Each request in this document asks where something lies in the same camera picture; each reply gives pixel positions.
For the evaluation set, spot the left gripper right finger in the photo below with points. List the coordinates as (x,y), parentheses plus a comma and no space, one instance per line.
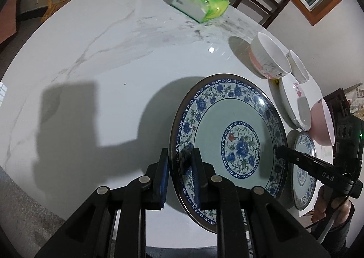
(201,176)

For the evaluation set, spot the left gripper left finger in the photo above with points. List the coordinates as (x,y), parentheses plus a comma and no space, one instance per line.
(160,181)

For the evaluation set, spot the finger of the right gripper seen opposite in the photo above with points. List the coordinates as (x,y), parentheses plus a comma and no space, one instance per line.
(306,162)

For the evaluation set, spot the large pink bowl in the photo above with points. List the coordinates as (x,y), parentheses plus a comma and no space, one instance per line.
(322,128)

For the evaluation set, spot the large blue floral plate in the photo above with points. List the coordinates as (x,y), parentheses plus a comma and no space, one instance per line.
(237,129)

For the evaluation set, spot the white pink-flower deep plate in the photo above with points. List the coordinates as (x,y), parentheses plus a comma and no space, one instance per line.
(299,99)

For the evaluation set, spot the small white gnome bowl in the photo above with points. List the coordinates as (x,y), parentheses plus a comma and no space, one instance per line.
(298,69)

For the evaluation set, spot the white rabbit bowl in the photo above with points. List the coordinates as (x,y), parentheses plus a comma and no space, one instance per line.
(268,58)

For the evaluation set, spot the small blue floral plate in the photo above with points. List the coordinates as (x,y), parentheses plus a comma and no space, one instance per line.
(303,185)

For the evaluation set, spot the dark wooden side cabinet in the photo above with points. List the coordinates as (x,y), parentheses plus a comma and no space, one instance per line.
(348,129)

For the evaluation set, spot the packaged goods on cabinet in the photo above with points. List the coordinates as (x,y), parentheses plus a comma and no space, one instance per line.
(355,97)

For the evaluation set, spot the green tissue box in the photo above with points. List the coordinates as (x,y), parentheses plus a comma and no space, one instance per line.
(201,10)

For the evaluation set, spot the orange cloth covered furniture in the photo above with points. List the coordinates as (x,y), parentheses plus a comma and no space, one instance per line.
(8,20)

